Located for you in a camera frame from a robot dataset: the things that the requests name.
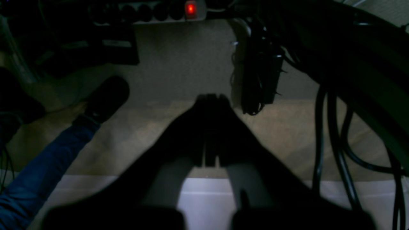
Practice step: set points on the white power strip red switch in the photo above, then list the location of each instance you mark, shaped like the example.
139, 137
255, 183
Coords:
134, 12

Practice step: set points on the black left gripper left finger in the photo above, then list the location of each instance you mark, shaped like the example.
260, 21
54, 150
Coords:
145, 196

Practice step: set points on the black shoe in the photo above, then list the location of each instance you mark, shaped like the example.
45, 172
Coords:
104, 102

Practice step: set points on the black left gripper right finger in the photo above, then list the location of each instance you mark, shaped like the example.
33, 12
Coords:
268, 195

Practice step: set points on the blue jeans leg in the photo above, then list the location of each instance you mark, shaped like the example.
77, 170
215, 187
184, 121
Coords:
28, 192

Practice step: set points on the black power adapter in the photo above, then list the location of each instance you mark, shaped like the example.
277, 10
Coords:
262, 68

